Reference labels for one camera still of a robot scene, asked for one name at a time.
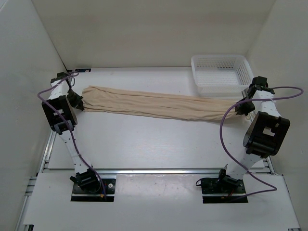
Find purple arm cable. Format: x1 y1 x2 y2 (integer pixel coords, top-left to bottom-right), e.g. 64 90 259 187
219 86 304 199
38 71 108 199

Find beige trousers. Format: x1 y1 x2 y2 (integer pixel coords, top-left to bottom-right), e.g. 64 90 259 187
82 86 235 121

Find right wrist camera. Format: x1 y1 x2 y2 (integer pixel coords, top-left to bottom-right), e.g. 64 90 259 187
247 76 275 97

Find white plastic basket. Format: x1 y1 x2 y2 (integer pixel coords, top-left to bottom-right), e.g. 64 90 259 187
191 54 254 98

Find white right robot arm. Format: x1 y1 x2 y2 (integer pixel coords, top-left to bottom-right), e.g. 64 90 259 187
216 90 290 193

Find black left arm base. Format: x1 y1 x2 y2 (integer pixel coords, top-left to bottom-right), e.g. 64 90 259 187
70 170 116 202

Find aluminium right side rail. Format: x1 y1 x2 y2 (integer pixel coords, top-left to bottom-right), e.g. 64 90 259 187
263 156 276 175

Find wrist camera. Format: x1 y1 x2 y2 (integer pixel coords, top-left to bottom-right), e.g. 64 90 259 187
247 76 275 97
50 71 79 88

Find aluminium left side rail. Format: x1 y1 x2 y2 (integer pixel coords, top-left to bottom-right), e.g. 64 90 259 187
25 131 56 197

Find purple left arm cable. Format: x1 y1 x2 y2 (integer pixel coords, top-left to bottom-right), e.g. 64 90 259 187
38 71 108 199

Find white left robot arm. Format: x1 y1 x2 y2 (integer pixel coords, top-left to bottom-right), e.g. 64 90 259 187
38 77 101 193

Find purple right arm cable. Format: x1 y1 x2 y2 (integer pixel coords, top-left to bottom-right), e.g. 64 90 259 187
219 86 304 199

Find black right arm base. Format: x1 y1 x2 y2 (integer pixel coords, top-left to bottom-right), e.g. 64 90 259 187
195 165 248 204

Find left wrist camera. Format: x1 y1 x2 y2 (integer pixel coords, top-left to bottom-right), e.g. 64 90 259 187
50 71 79 88

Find aluminium table edge rail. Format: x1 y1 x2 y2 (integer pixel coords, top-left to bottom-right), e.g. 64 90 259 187
38 167 227 176

